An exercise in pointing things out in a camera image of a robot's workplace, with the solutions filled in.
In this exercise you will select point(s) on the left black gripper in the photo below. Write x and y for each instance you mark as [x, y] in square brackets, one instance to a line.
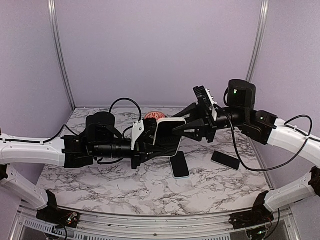
[141, 154]

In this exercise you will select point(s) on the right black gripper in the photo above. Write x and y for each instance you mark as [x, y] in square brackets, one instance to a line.
[203, 130]

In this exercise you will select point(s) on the black smartphone teal edge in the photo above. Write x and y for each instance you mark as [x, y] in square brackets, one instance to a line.
[167, 140]

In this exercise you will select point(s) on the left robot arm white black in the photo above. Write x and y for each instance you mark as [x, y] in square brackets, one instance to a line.
[62, 151]

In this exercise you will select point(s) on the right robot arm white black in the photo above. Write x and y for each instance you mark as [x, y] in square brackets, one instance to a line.
[267, 129]

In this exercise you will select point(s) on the red white patterned bowl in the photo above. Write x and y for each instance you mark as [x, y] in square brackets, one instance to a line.
[154, 115]

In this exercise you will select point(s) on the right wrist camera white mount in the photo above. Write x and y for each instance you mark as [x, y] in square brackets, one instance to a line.
[206, 101]

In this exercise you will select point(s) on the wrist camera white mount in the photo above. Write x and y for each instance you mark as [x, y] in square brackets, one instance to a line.
[206, 101]
[143, 131]

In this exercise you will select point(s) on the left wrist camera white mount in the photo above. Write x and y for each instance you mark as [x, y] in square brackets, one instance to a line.
[143, 131]

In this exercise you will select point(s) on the right aluminium frame post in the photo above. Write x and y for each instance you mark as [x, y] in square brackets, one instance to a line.
[260, 33]

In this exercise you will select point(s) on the aluminium frame post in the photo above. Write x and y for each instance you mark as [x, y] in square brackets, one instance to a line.
[260, 33]
[59, 52]

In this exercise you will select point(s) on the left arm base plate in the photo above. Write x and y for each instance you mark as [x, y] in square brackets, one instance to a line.
[66, 218]

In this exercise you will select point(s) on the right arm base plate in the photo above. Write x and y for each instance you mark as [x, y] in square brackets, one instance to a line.
[248, 219]

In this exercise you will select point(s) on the front aluminium rail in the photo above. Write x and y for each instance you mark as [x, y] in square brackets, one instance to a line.
[104, 226]

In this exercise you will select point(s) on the left aluminium frame post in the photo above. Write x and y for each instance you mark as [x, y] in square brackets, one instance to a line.
[59, 52]

